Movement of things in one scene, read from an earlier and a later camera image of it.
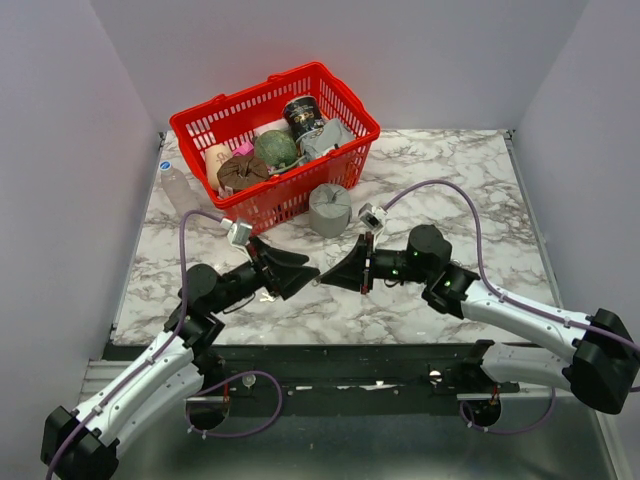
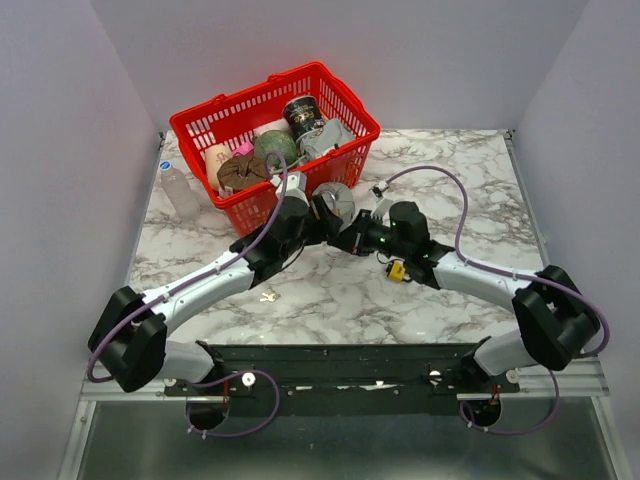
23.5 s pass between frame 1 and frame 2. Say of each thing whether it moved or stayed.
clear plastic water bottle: stayed
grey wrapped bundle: stayed
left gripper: moved
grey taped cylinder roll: stayed
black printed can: stayed
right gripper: moved
